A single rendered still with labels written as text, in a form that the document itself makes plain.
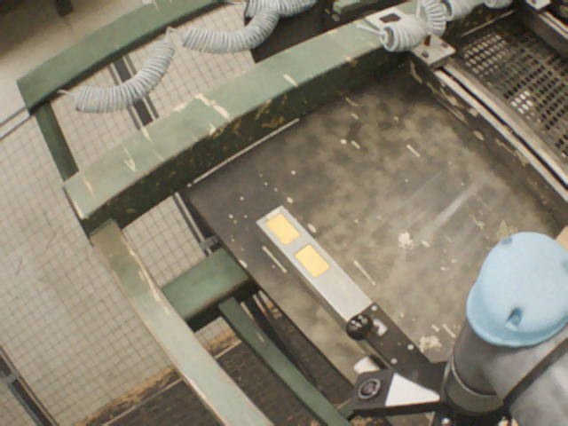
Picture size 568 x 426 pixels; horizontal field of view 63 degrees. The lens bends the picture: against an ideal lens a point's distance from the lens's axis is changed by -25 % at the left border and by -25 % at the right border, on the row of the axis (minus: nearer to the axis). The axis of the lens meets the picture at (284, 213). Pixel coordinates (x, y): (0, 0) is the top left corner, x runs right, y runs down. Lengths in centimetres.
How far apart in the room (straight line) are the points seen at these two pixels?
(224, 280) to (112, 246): 20
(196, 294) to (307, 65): 46
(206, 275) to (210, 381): 24
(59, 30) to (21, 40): 45
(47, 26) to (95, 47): 434
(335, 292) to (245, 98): 36
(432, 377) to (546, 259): 19
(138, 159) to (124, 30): 50
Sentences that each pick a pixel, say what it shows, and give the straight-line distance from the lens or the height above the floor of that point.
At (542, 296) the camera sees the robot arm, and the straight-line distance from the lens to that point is 31.
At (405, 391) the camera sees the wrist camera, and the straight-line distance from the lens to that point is 48.
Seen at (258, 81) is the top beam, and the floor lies 184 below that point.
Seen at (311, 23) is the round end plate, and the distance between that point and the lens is 159.
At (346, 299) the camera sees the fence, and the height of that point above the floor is 150.
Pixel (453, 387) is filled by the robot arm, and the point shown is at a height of 158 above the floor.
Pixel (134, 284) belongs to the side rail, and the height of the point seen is 166.
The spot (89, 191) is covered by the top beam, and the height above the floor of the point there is 183.
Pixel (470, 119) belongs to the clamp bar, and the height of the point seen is 159.
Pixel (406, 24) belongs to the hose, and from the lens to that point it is 106.
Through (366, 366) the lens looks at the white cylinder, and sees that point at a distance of 85.
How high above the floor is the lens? 182
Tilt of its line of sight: 12 degrees down
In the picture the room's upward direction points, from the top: 29 degrees counter-clockwise
